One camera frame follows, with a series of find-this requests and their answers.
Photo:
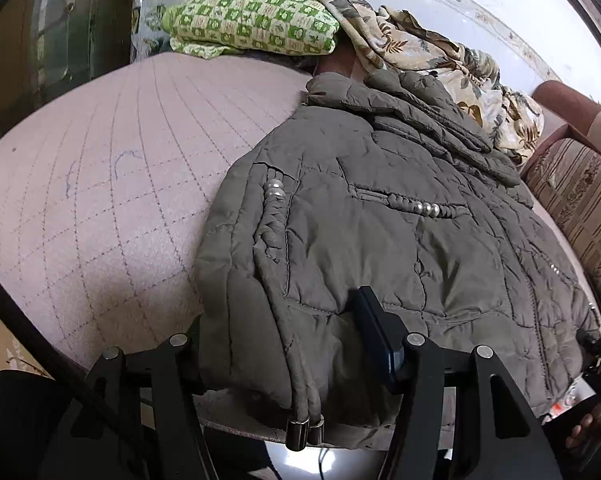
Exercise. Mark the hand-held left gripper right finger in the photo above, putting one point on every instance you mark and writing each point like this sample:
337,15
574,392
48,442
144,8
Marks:
375,330

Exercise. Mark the green checked pillow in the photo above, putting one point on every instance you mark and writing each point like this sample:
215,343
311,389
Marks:
250,15

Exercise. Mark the printed plastic sheet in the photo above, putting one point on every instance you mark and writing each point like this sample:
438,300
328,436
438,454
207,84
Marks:
153,10

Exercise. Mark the wooden door with glass panel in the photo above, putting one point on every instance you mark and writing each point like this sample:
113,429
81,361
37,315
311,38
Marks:
40,50

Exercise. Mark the grey quilted jacket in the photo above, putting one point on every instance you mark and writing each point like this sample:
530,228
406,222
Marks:
390,260

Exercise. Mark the striped sofa backrest cushion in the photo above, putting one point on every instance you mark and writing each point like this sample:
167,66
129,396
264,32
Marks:
580,200

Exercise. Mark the pink sofa armrest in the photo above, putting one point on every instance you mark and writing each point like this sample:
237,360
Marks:
570,110

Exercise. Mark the person's right hand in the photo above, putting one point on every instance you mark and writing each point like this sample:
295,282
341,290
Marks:
588,430

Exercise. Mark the person's left leg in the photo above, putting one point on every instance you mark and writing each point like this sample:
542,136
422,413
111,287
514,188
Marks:
15,425

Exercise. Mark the leaf print blanket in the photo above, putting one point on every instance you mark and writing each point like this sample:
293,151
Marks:
405,35

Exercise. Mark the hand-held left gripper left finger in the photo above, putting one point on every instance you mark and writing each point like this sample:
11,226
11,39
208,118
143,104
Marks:
173,362

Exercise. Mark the reddish brown sofa cushion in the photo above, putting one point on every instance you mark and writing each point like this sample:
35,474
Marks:
336,66

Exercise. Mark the cardboard box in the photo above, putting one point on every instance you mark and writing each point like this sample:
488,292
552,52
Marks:
5,345

